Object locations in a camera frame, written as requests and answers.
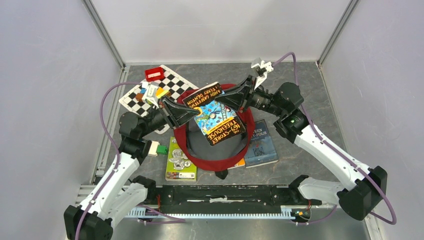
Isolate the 169-storey treehouse book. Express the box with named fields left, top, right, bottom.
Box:
left=182, top=81, right=246, bottom=146

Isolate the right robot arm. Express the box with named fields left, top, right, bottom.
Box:
left=216, top=76, right=388, bottom=221

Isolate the red backpack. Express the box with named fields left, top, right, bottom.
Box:
left=173, top=84, right=255, bottom=179

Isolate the green treehouse book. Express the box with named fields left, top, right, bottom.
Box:
left=165, top=136, right=198, bottom=182

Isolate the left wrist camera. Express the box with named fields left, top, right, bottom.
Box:
left=141, top=81, right=159, bottom=107

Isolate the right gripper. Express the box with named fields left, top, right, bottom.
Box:
left=215, top=75, right=285, bottom=118

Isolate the red plastic box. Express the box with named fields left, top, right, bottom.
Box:
left=144, top=66, right=165, bottom=82

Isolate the orange Roald Dahl book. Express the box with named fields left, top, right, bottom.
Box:
left=228, top=158, right=246, bottom=170

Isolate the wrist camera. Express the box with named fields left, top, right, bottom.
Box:
left=141, top=81, right=159, bottom=107
left=251, top=57, right=274, bottom=90

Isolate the toy block train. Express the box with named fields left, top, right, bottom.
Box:
left=147, top=141, right=169, bottom=157

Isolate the blue nineteen eighty-four book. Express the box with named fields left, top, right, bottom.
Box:
left=244, top=119, right=279, bottom=168

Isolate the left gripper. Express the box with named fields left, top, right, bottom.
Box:
left=139, top=94, right=200, bottom=138

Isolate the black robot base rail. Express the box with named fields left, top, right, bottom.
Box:
left=141, top=177, right=322, bottom=215

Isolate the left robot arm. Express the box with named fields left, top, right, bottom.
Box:
left=63, top=97, right=200, bottom=240

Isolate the colourful toy block cluster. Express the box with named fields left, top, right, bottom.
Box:
left=135, top=86, right=172, bottom=104

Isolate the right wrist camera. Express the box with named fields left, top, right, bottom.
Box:
left=251, top=57, right=274, bottom=90

